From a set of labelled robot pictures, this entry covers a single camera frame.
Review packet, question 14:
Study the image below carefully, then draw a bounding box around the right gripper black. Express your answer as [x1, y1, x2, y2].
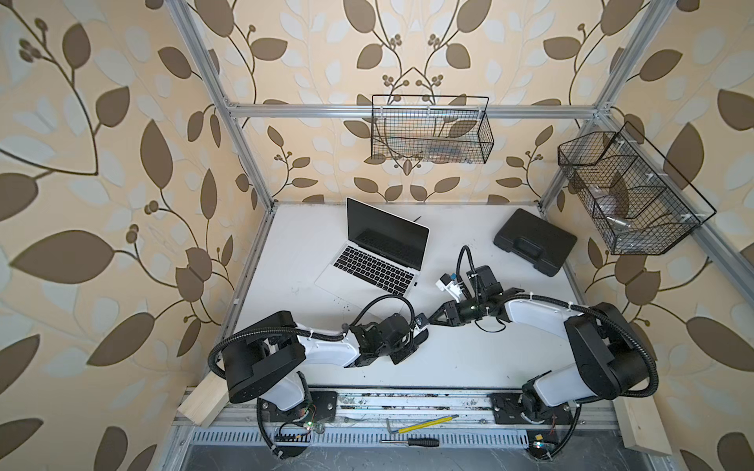
[426, 295, 486, 328]

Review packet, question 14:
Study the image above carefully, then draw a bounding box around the silver laptop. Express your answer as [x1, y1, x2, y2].
[315, 198, 430, 307]

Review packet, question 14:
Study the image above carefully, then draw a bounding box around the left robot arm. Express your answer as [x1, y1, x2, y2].
[207, 294, 429, 460]

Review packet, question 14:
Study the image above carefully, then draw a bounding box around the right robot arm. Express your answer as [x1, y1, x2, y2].
[428, 266, 660, 461]

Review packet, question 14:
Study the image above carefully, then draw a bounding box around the black screwdriver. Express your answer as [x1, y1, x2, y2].
[379, 438, 440, 447]

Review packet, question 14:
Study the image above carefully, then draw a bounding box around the black plastic case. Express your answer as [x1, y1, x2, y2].
[493, 209, 577, 277]

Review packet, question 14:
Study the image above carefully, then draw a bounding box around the left wooden block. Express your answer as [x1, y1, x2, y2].
[178, 373, 229, 428]

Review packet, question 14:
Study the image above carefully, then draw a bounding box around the wooden block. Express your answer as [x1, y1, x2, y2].
[178, 373, 229, 428]
[613, 398, 673, 456]

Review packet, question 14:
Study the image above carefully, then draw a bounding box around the right wooden block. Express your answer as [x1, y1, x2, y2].
[613, 398, 673, 456]

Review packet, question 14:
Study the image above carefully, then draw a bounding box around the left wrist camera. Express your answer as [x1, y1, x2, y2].
[414, 313, 428, 331]

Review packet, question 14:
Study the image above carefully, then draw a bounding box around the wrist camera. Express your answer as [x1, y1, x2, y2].
[436, 274, 469, 302]
[414, 313, 428, 331]

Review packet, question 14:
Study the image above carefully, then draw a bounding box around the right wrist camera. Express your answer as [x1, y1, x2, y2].
[436, 274, 469, 302]

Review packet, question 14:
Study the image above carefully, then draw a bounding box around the yellow handled tool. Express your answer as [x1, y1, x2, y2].
[386, 414, 459, 435]

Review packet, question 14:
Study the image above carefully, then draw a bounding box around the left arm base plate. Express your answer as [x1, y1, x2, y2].
[257, 390, 339, 423]

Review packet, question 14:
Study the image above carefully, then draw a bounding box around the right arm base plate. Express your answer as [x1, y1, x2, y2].
[489, 392, 573, 426]

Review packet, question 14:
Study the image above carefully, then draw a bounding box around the back wire basket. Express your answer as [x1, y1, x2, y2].
[370, 93, 495, 164]

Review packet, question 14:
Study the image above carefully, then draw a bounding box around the wire basket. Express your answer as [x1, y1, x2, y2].
[558, 122, 717, 256]
[370, 93, 495, 164]

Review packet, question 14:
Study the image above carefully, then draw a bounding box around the right wire basket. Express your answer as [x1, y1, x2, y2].
[558, 122, 717, 256]

